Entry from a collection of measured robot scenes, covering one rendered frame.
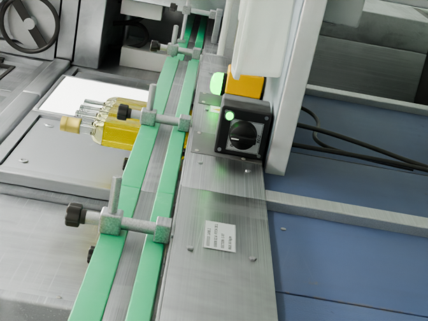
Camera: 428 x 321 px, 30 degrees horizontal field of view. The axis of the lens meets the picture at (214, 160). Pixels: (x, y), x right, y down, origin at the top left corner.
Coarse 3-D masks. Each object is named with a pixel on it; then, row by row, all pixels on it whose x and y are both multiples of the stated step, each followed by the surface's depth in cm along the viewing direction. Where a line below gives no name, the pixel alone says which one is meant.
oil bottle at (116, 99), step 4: (108, 100) 192; (112, 100) 192; (116, 100) 192; (120, 100) 192; (124, 100) 193; (128, 100) 194; (132, 100) 194; (136, 100) 195; (132, 104) 191; (136, 104) 191; (140, 104) 192; (144, 104) 192
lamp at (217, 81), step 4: (212, 76) 156; (216, 76) 155; (220, 76) 155; (224, 76) 155; (212, 80) 155; (216, 80) 155; (220, 80) 155; (224, 80) 155; (212, 84) 155; (216, 84) 155; (220, 84) 155; (224, 84) 155; (212, 88) 155; (216, 88) 155; (220, 88) 155; (224, 88) 155; (212, 92) 157; (216, 92) 156; (220, 92) 155
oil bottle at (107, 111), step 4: (104, 108) 183; (108, 108) 183; (112, 108) 183; (116, 108) 184; (100, 112) 181; (104, 112) 180; (108, 112) 180; (112, 112) 180; (116, 112) 181; (96, 116) 181; (100, 116) 180; (112, 116) 180; (116, 116) 180; (136, 120) 180
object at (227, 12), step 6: (228, 0) 197; (228, 6) 197; (228, 12) 198; (228, 18) 199; (222, 24) 215; (228, 24) 200; (222, 30) 199; (222, 36) 200; (222, 42) 200; (222, 48) 201; (222, 54) 202
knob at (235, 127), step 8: (232, 128) 125; (240, 128) 124; (248, 128) 124; (232, 136) 123; (240, 136) 123; (248, 136) 124; (256, 136) 126; (232, 144) 125; (240, 144) 125; (248, 144) 125
